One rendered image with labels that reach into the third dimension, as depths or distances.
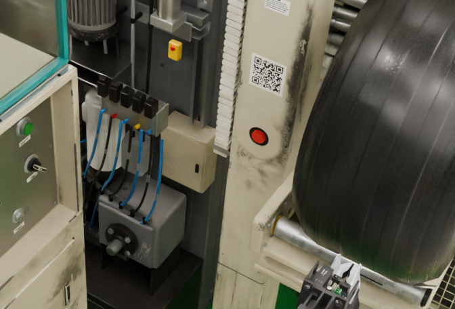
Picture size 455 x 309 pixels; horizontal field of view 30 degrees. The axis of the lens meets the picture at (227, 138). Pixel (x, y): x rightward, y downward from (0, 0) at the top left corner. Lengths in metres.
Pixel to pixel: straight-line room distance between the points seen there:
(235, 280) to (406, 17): 0.90
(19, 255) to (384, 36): 0.83
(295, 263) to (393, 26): 0.59
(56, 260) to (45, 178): 0.19
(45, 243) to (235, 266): 0.52
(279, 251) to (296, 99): 0.34
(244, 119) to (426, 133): 0.49
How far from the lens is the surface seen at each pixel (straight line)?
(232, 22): 1.64
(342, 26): 2.03
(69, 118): 1.63
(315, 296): 1.28
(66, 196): 1.79
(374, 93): 1.39
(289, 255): 1.79
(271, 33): 1.60
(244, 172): 1.83
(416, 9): 1.46
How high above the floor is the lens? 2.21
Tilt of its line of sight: 41 degrees down
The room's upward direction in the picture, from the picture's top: 6 degrees clockwise
